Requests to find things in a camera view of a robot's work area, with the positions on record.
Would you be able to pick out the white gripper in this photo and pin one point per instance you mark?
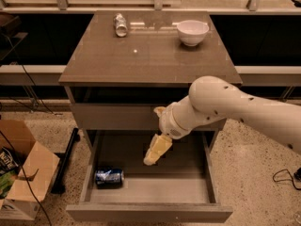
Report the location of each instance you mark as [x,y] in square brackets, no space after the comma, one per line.
[168,121]

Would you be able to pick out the blue pepsi can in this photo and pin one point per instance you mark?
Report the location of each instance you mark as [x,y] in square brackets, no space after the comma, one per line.
[109,177]

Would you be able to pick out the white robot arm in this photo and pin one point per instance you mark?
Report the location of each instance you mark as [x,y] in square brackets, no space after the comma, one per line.
[212,99]

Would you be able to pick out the closed grey top drawer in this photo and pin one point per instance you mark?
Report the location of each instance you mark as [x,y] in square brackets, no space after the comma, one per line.
[115,117]

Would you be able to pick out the open grey middle drawer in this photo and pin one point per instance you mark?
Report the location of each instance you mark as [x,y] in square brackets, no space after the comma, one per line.
[178,188]

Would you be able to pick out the grey drawer cabinet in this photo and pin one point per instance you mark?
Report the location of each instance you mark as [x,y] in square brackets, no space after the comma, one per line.
[150,66]

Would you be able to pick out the silver soda can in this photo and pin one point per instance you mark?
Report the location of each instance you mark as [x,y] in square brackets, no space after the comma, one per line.
[120,25]

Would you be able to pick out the white ceramic bowl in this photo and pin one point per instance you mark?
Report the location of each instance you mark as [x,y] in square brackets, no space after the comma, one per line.
[192,32]

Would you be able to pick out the black bar on floor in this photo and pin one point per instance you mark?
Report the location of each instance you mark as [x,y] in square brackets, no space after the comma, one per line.
[58,186]

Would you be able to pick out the brown cardboard box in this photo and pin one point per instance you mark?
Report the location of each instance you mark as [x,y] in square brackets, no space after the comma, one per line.
[37,166]

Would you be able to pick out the dark snack bag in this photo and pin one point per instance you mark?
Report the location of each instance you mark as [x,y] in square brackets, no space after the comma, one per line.
[7,161]

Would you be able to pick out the green snack bag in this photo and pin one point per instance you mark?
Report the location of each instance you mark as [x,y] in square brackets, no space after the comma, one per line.
[6,182]

